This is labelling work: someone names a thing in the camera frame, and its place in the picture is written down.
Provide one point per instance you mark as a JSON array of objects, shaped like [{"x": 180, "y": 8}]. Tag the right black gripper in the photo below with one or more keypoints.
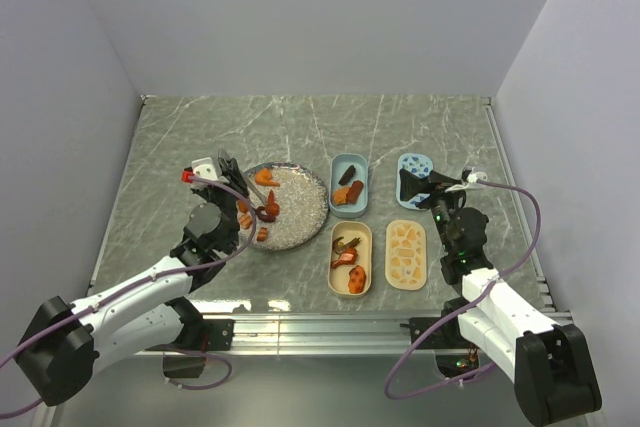
[{"x": 411, "y": 185}]

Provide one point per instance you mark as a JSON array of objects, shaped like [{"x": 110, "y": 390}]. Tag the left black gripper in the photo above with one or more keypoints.
[{"x": 237, "y": 180}]

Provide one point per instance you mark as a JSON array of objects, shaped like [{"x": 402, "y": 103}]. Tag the orange crab claw piece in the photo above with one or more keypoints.
[{"x": 272, "y": 208}]

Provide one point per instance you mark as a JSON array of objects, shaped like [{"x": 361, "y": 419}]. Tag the red-brown meat slab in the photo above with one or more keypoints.
[{"x": 354, "y": 191}]

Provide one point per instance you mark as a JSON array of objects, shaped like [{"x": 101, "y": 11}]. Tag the black sea cucumber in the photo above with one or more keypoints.
[{"x": 347, "y": 176}]

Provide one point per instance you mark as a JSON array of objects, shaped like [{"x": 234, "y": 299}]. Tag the blue lunch box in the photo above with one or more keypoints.
[{"x": 339, "y": 164}]

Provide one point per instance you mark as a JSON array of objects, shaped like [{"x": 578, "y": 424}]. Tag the orange fried cutlet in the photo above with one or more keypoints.
[{"x": 340, "y": 196}]

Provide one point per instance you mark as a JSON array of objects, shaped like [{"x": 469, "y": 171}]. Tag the orange drumstick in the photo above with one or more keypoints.
[{"x": 348, "y": 257}]

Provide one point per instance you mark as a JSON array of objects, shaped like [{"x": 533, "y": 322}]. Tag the beige lunch box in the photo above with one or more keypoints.
[{"x": 338, "y": 278}]

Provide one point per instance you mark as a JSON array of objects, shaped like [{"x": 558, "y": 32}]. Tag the dark glazed food piece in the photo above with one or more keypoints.
[{"x": 339, "y": 245}]

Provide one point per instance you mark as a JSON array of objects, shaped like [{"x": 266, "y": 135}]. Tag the spotted orange food piece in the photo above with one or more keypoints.
[{"x": 357, "y": 280}]

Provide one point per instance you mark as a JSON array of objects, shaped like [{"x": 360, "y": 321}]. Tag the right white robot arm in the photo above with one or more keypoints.
[{"x": 549, "y": 364}]

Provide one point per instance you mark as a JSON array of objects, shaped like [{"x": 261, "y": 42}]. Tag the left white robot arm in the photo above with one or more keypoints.
[{"x": 65, "y": 344}]

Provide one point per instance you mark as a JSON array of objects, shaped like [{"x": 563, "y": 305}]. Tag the blue patterned lid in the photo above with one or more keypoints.
[{"x": 418, "y": 164}]

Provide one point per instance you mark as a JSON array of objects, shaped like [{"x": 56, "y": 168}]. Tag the bacon piece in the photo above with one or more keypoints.
[
  {"x": 245, "y": 221},
  {"x": 262, "y": 234}
]

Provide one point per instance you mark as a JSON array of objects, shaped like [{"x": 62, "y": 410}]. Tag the speckled round plate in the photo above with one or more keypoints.
[{"x": 303, "y": 200}]

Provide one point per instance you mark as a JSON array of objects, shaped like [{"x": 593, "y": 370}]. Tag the beige patterned lid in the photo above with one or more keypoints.
[{"x": 406, "y": 255}]

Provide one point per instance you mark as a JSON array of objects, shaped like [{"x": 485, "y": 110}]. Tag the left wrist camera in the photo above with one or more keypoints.
[{"x": 205, "y": 168}]

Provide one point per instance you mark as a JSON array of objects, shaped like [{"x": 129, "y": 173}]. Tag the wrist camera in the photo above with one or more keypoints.
[
  {"x": 205, "y": 168},
  {"x": 473, "y": 176}
]

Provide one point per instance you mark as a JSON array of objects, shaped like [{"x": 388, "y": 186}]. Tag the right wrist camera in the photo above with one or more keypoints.
[{"x": 473, "y": 176}]

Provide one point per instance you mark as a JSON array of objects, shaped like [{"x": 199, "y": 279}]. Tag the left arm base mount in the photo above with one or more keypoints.
[{"x": 199, "y": 340}]

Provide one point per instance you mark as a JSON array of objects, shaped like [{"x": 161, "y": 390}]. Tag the aluminium frame rail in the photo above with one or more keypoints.
[{"x": 361, "y": 333}]

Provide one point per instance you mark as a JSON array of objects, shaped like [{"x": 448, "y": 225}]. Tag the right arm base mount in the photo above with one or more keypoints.
[{"x": 454, "y": 354}]

